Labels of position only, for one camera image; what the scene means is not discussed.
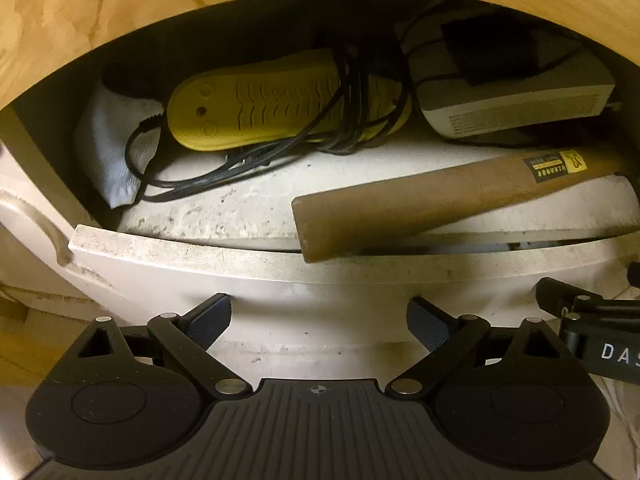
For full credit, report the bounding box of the white drawer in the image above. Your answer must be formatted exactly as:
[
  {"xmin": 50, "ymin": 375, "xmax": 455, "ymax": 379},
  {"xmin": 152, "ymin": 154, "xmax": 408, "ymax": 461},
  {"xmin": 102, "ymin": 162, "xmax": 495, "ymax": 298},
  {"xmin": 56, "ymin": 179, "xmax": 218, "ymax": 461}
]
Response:
[{"xmin": 70, "ymin": 226, "xmax": 639, "ymax": 382}]

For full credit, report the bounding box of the white cloth bag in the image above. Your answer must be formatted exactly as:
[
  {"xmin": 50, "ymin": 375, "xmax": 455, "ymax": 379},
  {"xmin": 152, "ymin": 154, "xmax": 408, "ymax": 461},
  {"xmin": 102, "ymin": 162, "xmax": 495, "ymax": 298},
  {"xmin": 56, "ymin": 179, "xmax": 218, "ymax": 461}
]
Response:
[{"xmin": 74, "ymin": 82, "xmax": 164, "ymax": 209}]

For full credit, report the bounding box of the white vented electronic box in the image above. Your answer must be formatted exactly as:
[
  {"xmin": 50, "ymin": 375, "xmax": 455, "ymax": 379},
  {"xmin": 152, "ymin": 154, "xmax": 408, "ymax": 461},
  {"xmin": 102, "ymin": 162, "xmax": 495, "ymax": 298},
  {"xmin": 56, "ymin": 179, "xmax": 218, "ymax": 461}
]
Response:
[{"xmin": 404, "ymin": 14, "xmax": 618, "ymax": 140}]

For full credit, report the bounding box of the yellow shoe dryer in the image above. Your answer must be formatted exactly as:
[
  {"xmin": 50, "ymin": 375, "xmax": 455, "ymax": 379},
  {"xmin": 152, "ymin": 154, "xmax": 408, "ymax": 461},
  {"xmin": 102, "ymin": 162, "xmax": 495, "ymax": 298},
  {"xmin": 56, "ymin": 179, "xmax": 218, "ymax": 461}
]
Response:
[{"xmin": 166, "ymin": 50, "xmax": 412, "ymax": 154}]

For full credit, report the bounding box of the wooden handled hammer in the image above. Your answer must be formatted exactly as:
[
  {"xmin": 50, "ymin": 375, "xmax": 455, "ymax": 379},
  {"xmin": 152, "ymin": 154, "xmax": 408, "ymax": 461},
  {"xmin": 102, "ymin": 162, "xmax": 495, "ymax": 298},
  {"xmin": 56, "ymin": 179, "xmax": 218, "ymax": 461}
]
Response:
[{"xmin": 292, "ymin": 145, "xmax": 639, "ymax": 263}]

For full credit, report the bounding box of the white cabinet frame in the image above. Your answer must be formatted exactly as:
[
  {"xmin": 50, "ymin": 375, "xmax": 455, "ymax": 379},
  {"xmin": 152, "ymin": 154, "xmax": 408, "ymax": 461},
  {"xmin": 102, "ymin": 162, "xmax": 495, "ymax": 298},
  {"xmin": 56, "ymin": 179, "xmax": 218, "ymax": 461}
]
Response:
[{"xmin": 0, "ymin": 106, "xmax": 122, "ymax": 321}]

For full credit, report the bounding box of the black power cord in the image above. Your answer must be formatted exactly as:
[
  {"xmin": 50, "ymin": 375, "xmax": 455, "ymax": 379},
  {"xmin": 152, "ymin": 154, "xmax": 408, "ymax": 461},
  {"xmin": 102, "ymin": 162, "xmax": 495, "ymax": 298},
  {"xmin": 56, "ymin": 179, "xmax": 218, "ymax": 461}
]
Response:
[{"xmin": 124, "ymin": 46, "xmax": 417, "ymax": 203}]

